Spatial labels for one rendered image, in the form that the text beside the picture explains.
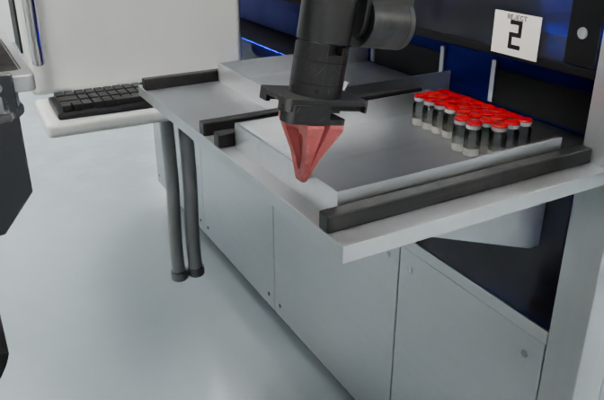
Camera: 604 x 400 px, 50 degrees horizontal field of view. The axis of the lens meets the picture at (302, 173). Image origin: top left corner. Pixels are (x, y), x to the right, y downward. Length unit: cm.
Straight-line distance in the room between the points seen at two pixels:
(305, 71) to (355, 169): 19
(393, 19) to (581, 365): 58
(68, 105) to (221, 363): 90
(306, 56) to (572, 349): 60
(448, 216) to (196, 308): 149
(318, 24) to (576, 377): 65
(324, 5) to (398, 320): 84
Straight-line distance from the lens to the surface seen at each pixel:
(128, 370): 191
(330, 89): 67
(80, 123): 131
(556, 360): 106
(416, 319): 130
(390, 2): 70
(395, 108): 101
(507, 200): 77
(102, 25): 152
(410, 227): 68
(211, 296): 217
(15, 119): 67
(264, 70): 127
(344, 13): 66
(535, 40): 94
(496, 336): 113
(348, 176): 79
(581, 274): 97
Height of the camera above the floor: 119
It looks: 23 degrees down
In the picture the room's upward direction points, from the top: straight up
